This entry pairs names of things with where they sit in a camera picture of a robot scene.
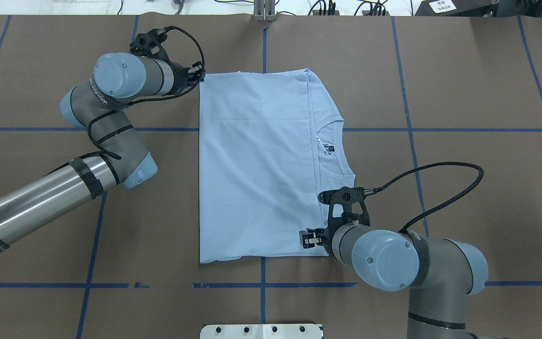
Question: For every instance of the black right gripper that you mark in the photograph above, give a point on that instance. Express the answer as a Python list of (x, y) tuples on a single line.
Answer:
[(328, 237)]

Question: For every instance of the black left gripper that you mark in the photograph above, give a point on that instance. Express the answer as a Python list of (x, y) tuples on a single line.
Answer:
[(185, 78)]

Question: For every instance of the light blue t-shirt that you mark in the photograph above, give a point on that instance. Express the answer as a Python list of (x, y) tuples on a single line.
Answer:
[(260, 166)]

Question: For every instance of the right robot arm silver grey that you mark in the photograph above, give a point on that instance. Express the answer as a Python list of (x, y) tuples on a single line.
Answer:
[(440, 274)]

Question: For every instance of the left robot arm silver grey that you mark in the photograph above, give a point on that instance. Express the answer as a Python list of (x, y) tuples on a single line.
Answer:
[(119, 80)]

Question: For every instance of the white shirt hang tag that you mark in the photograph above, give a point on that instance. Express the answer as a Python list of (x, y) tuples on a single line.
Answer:
[(328, 148)]

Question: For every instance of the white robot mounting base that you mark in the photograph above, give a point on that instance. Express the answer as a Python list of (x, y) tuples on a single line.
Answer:
[(263, 331)]

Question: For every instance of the blue tape grid lines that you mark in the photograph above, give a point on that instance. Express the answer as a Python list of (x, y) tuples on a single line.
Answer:
[(412, 91)]

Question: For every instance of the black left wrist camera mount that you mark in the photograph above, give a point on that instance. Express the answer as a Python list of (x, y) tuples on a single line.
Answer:
[(149, 44)]

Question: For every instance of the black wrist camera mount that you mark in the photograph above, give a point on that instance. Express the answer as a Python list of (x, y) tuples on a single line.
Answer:
[(149, 44), (346, 205)]

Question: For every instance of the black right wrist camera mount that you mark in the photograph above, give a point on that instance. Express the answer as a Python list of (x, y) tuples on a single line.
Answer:
[(346, 205)]

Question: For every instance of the aluminium frame post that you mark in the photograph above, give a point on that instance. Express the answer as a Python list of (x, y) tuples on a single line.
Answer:
[(264, 10)]

